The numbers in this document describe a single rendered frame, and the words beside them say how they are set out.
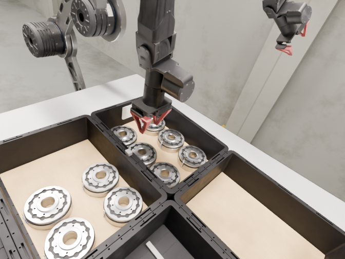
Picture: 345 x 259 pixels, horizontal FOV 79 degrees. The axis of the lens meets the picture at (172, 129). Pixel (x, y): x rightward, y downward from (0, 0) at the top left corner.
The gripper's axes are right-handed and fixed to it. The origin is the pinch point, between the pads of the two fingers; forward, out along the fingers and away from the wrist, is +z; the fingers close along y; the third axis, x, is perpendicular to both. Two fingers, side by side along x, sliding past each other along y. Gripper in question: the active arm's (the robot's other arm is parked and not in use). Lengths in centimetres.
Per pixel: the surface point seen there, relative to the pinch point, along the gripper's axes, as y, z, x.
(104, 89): 30, 28, 62
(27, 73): 49, 96, 228
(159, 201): -13.6, 5.2, -17.4
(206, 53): 165, 32, 69
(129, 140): 0.4, 12.1, 8.0
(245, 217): 7.1, 15.6, -36.7
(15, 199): -34.8, 14.6, 12.3
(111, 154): -9.7, 9.8, 5.3
